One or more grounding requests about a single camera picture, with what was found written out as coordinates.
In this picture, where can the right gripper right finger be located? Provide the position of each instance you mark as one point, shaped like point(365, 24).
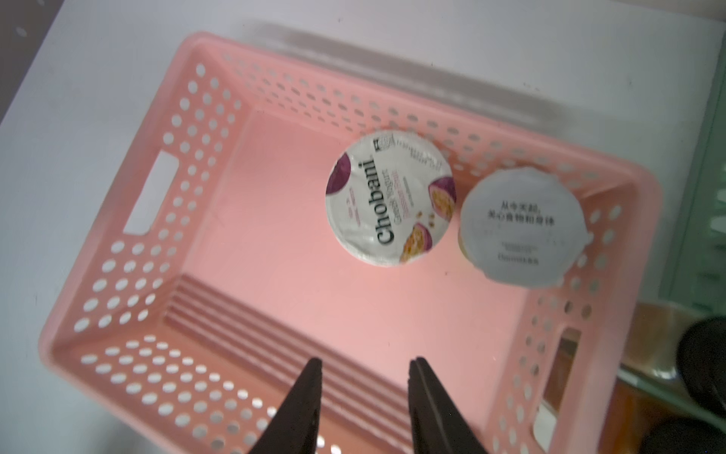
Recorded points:
point(437, 426)

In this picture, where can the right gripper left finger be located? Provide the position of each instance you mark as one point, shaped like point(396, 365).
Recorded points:
point(295, 428)

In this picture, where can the green foil-lid yogurt cup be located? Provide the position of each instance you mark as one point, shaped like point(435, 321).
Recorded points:
point(522, 227)

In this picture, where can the Chobani yogurt cup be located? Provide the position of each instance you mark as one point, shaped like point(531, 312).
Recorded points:
point(390, 198)

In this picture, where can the pink perforated plastic basket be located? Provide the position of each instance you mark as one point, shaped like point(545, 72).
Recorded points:
point(211, 276)

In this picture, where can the rear spice jar black lid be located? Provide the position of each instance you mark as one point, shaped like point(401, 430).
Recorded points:
point(701, 363)

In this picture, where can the green plastic file organizer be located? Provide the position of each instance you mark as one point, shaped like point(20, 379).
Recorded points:
point(694, 274)

